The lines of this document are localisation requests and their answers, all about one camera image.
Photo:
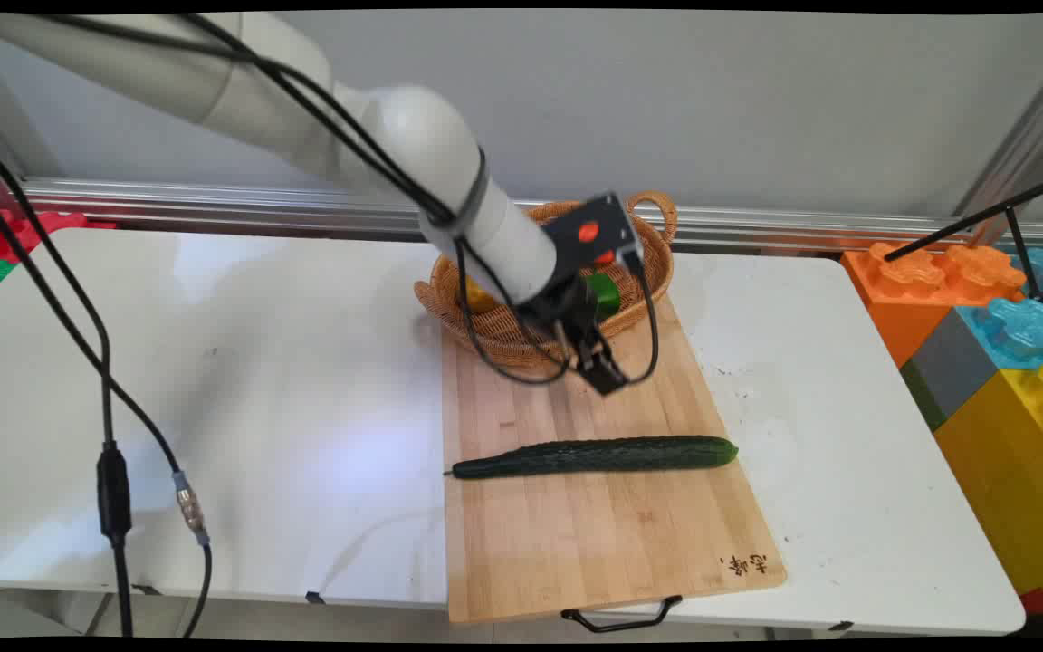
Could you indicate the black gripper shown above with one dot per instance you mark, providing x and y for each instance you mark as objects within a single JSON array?
[{"x": 565, "y": 308}]

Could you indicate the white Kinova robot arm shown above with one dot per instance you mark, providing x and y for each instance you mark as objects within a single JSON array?
[{"x": 413, "y": 145}]

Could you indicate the green pepper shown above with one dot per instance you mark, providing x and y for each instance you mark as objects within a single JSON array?
[{"x": 607, "y": 293}]

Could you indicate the woven wicker basket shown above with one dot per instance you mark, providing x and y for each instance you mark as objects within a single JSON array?
[{"x": 521, "y": 337}]

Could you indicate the long dark green cucumber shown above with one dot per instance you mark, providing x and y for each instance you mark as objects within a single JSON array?
[{"x": 594, "y": 456}]

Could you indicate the yellow fruit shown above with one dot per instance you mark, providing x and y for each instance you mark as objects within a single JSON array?
[{"x": 480, "y": 297}]

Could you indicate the bamboo cutting board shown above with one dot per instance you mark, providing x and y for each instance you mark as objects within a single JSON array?
[{"x": 594, "y": 525}]

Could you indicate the large orange building block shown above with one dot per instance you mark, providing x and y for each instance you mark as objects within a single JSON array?
[{"x": 920, "y": 290}]

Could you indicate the large grey building block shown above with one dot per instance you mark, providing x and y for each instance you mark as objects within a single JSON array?
[{"x": 952, "y": 362}]

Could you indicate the large blue building block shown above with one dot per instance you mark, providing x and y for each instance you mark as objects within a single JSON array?
[{"x": 1028, "y": 331}]

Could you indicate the large yellow building block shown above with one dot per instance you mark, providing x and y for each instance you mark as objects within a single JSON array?
[{"x": 1019, "y": 489}]

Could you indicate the black tripod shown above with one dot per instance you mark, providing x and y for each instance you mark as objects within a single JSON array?
[{"x": 1010, "y": 217}]

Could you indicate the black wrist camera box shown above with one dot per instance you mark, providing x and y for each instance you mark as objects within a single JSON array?
[{"x": 596, "y": 232}]

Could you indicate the aluminium frame rail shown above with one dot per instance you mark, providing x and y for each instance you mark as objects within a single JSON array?
[{"x": 304, "y": 206}]

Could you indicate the aluminium frame post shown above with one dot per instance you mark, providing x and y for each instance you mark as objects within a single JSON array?
[{"x": 1025, "y": 136}]

